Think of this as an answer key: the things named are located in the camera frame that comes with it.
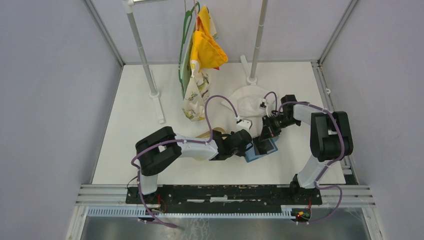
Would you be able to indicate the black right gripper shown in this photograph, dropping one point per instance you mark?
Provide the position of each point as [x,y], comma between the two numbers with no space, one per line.
[268,131]

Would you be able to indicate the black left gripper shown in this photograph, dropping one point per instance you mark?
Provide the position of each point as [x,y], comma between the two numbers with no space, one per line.
[242,152]

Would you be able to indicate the blue leather card holder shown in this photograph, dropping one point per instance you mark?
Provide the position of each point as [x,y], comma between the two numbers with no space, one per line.
[250,153]

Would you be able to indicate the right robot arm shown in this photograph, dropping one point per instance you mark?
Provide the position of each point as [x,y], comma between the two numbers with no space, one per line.
[330,137]

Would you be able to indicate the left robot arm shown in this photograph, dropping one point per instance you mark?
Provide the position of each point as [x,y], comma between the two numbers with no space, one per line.
[160,149]

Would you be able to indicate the beige oval tray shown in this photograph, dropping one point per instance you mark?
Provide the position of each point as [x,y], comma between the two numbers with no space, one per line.
[206,135]

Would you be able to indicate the white crumpled cloth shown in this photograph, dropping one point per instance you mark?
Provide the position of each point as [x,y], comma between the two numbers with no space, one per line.
[246,101]

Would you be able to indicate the right rack pole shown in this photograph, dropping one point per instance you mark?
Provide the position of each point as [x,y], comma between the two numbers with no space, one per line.
[250,70]

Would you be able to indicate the rack pole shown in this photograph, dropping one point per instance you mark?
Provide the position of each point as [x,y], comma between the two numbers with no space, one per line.
[154,94]
[250,70]

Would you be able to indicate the dinosaur print hanging cloth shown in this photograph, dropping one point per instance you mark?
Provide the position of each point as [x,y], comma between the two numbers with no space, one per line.
[196,91]

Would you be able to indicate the green clothes hanger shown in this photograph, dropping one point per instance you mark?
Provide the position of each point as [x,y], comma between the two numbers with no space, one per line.
[188,29]

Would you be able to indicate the yellow hanging cloth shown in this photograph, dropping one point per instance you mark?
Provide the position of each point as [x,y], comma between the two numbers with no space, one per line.
[205,51]

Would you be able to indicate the left rack pole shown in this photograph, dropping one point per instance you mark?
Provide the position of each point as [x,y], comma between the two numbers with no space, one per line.
[154,94]

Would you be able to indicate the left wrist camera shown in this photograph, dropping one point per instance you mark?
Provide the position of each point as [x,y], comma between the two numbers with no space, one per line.
[243,123]

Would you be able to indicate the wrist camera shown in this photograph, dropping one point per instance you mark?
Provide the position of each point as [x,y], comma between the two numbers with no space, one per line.
[264,105]
[243,123]

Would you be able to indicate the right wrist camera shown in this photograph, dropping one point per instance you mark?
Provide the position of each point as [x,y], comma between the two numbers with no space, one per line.
[264,105]

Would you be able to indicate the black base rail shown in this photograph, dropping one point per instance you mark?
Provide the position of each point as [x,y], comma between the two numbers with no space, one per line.
[225,199]

